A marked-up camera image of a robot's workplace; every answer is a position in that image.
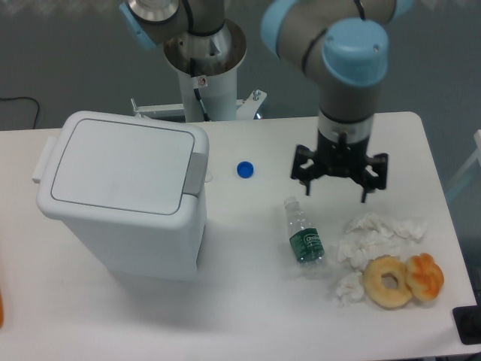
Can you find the orange object at edge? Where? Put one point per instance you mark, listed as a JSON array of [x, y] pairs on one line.
[[2, 312]]

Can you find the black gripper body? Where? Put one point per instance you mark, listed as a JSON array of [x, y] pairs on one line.
[[338, 158]]

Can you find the black device at edge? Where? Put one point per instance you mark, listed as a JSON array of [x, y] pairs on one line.
[[467, 321]]

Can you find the white plastic trash can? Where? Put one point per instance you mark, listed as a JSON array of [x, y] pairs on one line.
[[131, 189]]

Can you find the blue bottle cap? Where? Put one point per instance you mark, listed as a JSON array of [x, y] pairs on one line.
[[245, 169]]

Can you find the large crumpled white tissue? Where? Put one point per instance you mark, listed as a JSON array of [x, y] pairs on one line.
[[370, 236]]

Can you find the orange glazed bread roll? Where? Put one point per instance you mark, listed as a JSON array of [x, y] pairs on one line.
[[424, 277]]

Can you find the clear bottle green label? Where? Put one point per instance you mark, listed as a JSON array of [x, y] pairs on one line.
[[304, 240]]

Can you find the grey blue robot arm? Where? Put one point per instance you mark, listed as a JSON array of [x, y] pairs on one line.
[[339, 45]]

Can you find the small crumpled white tissue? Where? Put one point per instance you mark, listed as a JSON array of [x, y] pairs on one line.
[[350, 290]]

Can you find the plain ring donut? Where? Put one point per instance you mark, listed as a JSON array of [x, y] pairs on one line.
[[384, 282]]

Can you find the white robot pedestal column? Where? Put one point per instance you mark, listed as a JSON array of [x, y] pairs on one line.
[[206, 66]]

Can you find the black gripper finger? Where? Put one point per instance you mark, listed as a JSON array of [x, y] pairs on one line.
[[372, 174], [306, 167]]

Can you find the white frame at right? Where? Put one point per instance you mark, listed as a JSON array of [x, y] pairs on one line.
[[465, 174]]

